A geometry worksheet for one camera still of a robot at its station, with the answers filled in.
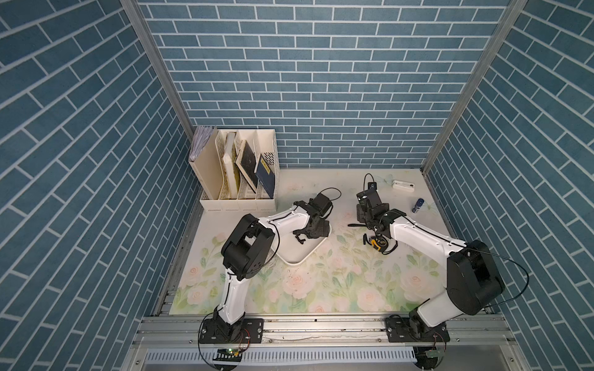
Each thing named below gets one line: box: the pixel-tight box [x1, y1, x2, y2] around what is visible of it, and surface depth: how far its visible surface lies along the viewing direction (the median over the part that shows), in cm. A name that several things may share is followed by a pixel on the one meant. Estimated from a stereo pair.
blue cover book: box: [253, 153, 276, 199], surface depth 106 cm
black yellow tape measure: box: [362, 233, 398, 255], surface depth 93 cm
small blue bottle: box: [411, 197, 425, 215], surface depth 101 cm
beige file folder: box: [188, 125, 223, 201], surface depth 93 cm
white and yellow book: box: [223, 131, 239, 199], surface depth 96 cm
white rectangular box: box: [392, 180, 416, 193], surface depth 114 cm
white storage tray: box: [259, 205, 332, 266], surface depth 68 cm
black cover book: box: [235, 139, 258, 195], surface depth 101 cm
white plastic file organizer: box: [199, 128, 280, 213], surface depth 103 cm
